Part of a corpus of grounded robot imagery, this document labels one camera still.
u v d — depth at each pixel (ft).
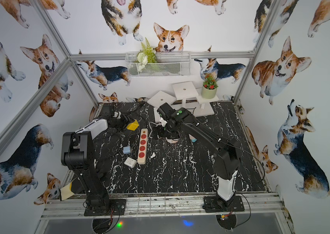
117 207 2.43
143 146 3.08
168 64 3.04
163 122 2.41
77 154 1.71
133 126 3.14
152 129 3.33
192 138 3.15
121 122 2.94
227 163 1.48
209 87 3.12
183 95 3.23
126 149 3.04
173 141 3.12
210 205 2.40
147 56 2.68
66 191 2.56
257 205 2.46
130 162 2.88
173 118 1.85
